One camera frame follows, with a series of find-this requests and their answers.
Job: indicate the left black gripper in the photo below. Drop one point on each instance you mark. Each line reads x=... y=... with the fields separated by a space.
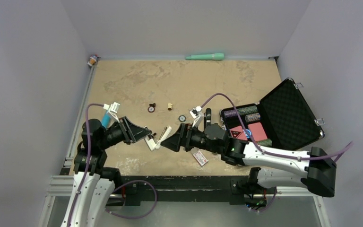
x=131 y=132

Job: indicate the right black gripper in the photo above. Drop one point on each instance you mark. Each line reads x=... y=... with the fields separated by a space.
x=182 y=138

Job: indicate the white stapler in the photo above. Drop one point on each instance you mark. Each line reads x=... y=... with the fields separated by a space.
x=153 y=143

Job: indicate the black stapler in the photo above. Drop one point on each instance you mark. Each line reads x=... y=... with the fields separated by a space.
x=207 y=117

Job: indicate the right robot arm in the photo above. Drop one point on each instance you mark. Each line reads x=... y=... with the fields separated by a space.
x=270 y=167

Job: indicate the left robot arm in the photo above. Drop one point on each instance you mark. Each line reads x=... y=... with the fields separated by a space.
x=93 y=183

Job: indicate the blue 50 poker chip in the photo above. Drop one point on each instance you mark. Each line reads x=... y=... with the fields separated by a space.
x=182 y=118

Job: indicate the brown 100 poker chip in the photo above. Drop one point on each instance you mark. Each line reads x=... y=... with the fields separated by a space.
x=151 y=109

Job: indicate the blue marker pen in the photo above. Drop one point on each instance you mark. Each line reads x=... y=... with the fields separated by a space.
x=106 y=120

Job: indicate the red white staple box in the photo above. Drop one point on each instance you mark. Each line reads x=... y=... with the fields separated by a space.
x=200 y=158

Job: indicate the pink playing card deck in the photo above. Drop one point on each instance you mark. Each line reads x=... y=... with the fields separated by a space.
x=238 y=133

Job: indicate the blue dealer button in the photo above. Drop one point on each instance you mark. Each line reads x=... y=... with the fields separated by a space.
x=247 y=133

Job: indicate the small orange bottle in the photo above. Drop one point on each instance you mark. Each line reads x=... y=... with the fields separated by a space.
x=93 y=60

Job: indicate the green marker pen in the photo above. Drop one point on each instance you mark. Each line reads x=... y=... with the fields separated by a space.
x=206 y=57

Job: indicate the black poker chip case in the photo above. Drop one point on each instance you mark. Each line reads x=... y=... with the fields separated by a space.
x=288 y=121

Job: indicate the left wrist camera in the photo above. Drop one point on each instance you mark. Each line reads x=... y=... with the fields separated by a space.
x=112 y=110

